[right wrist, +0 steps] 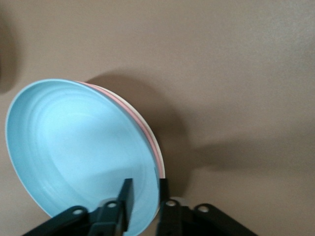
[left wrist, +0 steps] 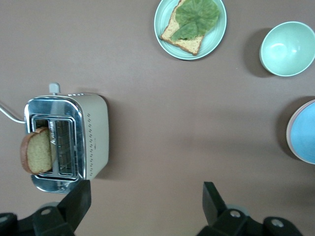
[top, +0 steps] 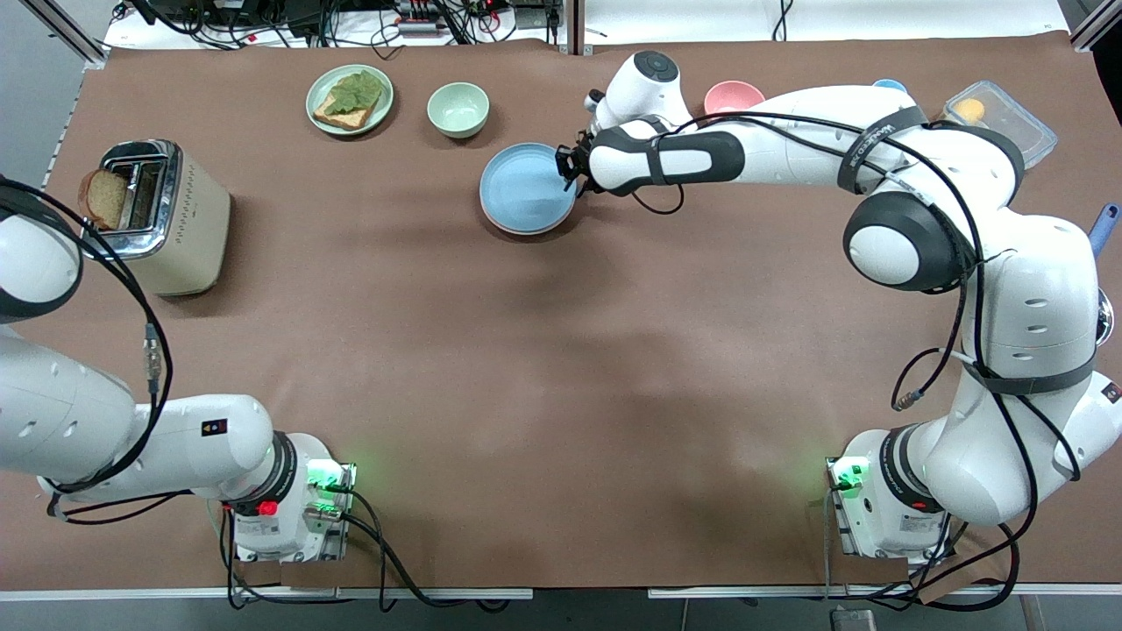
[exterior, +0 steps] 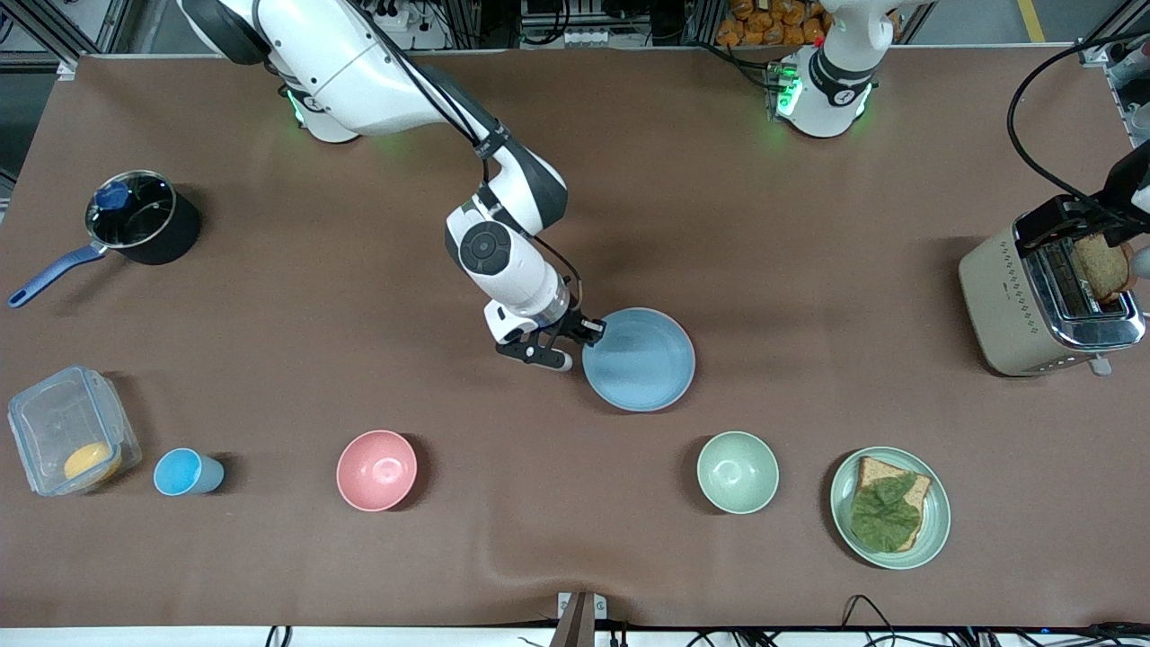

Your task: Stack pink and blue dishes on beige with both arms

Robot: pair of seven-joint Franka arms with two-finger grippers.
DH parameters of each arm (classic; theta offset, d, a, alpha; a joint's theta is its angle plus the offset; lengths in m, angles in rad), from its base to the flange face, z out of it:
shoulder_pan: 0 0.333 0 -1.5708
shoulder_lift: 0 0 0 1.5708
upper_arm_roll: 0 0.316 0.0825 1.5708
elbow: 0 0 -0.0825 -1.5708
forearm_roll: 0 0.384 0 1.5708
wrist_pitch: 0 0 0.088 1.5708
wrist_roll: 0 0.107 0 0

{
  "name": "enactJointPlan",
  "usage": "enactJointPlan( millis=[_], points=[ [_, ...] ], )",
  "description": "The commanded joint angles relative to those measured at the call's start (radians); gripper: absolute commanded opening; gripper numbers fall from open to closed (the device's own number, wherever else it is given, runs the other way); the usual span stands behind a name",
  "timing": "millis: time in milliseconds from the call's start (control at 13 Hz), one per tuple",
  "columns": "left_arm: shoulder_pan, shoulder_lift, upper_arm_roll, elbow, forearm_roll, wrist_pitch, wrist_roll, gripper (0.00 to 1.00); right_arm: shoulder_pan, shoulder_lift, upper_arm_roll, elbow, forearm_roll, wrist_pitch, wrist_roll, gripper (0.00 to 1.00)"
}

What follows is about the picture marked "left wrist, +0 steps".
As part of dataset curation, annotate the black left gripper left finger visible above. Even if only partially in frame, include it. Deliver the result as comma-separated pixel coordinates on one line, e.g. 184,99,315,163
0,179,92,236

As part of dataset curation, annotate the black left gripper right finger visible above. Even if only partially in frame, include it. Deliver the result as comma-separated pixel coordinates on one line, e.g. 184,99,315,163
196,181,303,236

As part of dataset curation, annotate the blue plate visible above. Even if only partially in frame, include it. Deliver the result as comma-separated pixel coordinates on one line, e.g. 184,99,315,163
289,101,315,165

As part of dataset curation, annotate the brown bread slice in toaster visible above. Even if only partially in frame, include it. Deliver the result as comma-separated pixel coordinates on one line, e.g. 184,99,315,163
19,126,54,176

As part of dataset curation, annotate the beige chrome toaster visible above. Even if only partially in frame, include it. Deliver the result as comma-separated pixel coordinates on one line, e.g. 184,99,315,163
24,83,110,195

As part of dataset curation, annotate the beige plate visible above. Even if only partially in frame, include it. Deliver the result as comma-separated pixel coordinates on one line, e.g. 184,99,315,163
285,98,315,163

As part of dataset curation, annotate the brown table mat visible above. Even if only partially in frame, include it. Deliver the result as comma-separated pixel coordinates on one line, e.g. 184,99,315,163
0,0,315,236

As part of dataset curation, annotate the green bowl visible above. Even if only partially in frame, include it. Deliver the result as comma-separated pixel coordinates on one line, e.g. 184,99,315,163
259,21,315,77

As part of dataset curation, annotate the bread slice under lettuce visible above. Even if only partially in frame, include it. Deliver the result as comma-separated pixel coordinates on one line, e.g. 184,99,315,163
159,0,206,56

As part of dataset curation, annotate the green lettuce leaf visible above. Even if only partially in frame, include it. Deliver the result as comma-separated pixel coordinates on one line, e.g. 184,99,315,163
170,0,221,42

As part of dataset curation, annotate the green plate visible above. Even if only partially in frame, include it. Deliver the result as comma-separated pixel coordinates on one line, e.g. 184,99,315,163
154,0,227,61

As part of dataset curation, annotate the white toaster power cord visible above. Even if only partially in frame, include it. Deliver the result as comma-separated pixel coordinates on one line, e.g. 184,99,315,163
0,100,27,123

